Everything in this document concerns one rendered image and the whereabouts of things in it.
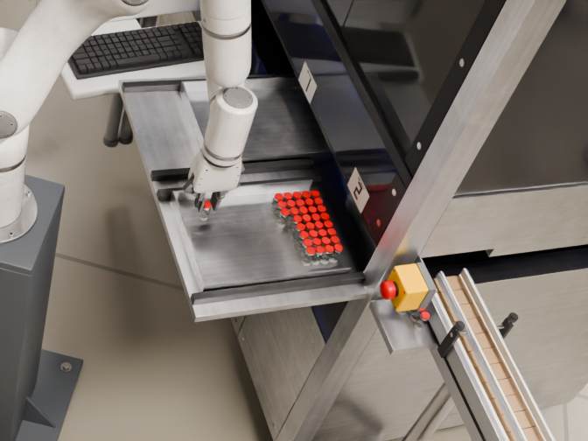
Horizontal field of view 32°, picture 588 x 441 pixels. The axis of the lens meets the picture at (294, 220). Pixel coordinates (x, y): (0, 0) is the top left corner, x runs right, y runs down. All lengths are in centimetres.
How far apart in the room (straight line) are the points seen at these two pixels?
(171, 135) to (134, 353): 88
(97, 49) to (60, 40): 85
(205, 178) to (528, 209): 69
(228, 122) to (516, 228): 68
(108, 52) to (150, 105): 25
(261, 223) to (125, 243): 109
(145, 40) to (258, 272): 81
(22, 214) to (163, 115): 45
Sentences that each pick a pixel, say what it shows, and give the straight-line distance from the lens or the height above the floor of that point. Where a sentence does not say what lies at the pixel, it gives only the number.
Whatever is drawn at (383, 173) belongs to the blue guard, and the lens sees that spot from 215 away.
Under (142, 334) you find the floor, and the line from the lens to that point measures 313.
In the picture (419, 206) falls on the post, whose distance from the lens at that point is 203.
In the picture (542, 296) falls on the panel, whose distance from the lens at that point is 261.
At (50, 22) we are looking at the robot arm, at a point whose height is 142.
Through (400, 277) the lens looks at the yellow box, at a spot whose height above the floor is 103.
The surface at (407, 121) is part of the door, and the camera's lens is 207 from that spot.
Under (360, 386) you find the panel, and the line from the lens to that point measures 264.
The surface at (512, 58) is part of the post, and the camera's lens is 179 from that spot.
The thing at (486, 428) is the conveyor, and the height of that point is 91.
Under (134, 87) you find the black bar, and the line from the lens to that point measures 250.
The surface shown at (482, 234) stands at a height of 108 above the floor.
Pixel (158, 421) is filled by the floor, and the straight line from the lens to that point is 299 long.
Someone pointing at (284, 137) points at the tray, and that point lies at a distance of 251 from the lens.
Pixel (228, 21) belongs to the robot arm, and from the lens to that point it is 182.
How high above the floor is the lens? 259
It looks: 47 degrees down
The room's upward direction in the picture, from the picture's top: 22 degrees clockwise
